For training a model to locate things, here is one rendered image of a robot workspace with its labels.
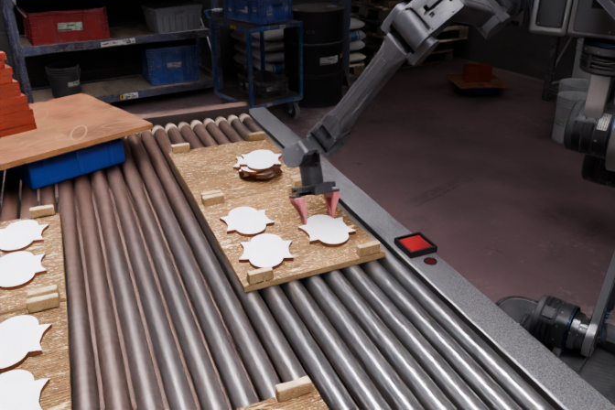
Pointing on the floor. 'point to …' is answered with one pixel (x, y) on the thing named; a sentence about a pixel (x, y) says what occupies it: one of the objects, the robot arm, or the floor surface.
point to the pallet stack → (378, 5)
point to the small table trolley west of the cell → (252, 65)
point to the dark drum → (317, 53)
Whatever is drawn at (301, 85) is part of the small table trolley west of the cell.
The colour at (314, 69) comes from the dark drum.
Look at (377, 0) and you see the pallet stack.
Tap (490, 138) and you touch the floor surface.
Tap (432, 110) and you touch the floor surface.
